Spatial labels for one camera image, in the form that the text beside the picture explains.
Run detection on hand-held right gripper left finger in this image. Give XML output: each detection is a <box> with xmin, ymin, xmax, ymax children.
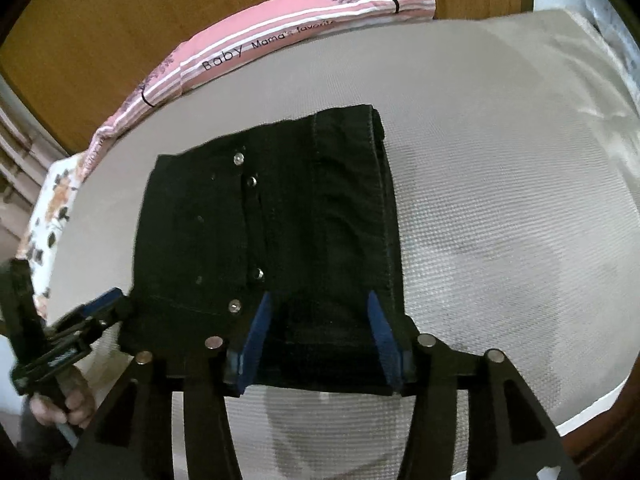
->
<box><xmin>55</xmin><ymin>291</ymin><xmax>275</xmax><ymax>480</ymax></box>

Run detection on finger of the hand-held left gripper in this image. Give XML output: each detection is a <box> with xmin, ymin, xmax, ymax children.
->
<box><xmin>47</xmin><ymin>287</ymin><xmax>127</xmax><ymax>335</ymax></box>
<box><xmin>82</xmin><ymin>301</ymin><xmax>135</xmax><ymax>343</ymax></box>

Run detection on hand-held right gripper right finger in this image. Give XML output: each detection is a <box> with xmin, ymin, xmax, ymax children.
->
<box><xmin>366</xmin><ymin>289</ymin><xmax>583</xmax><ymax>480</ymax></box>

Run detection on black pants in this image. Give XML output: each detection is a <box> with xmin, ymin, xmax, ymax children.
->
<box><xmin>117</xmin><ymin>104</ymin><xmax>418</xmax><ymax>396</ymax></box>

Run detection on person's left forearm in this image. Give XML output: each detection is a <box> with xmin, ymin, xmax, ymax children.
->
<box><xmin>19</xmin><ymin>417</ymin><xmax>76</xmax><ymax>480</ymax></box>

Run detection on person's left hand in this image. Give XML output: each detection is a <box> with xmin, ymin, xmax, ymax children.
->
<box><xmin>29</xmin><ymin>367</ymin><xmax>97</xmax><ymax>431</ymax></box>

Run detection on white floral cloth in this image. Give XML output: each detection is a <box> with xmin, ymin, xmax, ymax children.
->
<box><xmin>17</xmin><ymin>152</ymin><xmax>93</xmax><ymax>321</ymax></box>

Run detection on white slatted panel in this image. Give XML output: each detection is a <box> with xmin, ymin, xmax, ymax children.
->
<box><xmin>0</xmin><ymin>77</ymin><xmax>68</xmax><ymax>261</ymax></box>

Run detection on grey textured mat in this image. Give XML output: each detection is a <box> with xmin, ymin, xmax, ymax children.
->
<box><xmin>47</xmin><ymin>9</ymin><xmax>633</xmax><ymax>480</ymax></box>

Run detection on pink striped blanket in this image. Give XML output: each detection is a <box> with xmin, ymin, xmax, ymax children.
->
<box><xmin>80</xmin><ymin>0</ymin><xmax>436</xmax><ymax>181</ymax></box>

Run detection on wooden headboard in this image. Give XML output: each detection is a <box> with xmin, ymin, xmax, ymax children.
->
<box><xmin>0</xmin><ymin>0</ymin><xmax>523</xmax><ymax>156</ymax></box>

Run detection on white shiny sheet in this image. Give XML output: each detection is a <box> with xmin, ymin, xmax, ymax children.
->
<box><xmin>530</xmin><ymin>0</ymin><xmax>640</xmax><ymax>196</ymax></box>

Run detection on wooden bed frame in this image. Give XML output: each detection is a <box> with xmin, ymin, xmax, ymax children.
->
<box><xmin>560</xmin><ymin>360</ymin><xmax>640</xmax><ymax>480</ymax></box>

